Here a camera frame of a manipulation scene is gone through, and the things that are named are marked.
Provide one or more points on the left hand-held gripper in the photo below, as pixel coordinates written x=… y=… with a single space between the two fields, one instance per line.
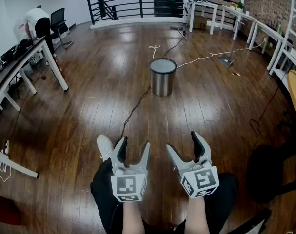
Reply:
x=128 y=181

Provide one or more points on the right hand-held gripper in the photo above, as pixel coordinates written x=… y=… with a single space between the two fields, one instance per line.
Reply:
x=199 y=179

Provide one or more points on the stainless steel trash can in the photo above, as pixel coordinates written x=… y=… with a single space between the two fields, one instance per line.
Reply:
x=162 y=82

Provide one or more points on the person's left forearm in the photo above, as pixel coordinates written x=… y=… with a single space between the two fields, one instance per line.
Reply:
x=133 y=218

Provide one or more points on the person's right forearm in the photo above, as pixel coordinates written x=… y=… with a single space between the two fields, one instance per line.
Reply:
x=197 y=216

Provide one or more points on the person's left white shoe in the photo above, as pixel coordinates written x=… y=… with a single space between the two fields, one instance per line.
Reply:
x=105 y=146

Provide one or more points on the person's left leg black trousers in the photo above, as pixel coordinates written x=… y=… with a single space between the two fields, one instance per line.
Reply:
x=102 y=191

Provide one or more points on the person's leg black trousers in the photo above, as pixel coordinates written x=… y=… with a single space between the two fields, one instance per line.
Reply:
x=102 y=191
x=224 y=199

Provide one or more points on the person's right leg black trousers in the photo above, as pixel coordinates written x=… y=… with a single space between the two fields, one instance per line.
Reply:
x=224 y=199

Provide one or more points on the small cardboard scrap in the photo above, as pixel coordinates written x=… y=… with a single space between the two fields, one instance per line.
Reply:
x=236 y=74

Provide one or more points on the grey dustpan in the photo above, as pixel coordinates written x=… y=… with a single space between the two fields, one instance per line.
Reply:
x=225 y=61

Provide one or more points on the small white power strip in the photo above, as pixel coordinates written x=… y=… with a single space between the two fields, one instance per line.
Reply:
x=7 y=147

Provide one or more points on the broom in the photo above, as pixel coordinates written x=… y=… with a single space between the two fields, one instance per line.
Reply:
x=178 y=28

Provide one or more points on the cardboard box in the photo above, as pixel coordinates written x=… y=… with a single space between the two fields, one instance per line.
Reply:
x=199 y=22

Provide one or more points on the dark red object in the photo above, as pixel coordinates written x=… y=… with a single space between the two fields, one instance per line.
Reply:
x=4 y=209

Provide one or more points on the plain white table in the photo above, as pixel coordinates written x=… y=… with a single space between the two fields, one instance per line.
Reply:
x=267 y=29

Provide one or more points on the white table with plant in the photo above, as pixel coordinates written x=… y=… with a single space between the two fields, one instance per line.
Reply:
x=238 y=14

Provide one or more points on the white-legged dark-top desk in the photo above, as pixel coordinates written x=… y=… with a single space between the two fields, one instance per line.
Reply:
x=21 y=57

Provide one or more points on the black cabinet with green light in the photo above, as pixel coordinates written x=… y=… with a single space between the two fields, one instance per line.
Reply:
x=168 y=7

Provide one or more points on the white table with electronics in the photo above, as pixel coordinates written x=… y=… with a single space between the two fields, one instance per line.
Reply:
x=205 y=5

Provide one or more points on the green bottle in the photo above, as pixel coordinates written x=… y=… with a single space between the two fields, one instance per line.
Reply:
x=279 y=30

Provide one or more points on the black bag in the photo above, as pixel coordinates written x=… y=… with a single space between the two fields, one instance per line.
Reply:
x=23 y=46

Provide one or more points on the black mesh office chair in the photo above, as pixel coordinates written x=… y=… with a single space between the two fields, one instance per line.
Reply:
x=57 y=21

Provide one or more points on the black metal railing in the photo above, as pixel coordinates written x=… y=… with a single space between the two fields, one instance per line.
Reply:
x=128 y=2

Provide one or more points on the small potted plant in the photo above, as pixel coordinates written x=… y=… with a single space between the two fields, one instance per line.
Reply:
x=240 y=6

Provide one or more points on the white shelf unit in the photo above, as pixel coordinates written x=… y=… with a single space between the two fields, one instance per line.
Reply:
x=289 y=33

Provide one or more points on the white metal frame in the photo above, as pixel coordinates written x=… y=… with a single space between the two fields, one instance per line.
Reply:
x=13 y=166

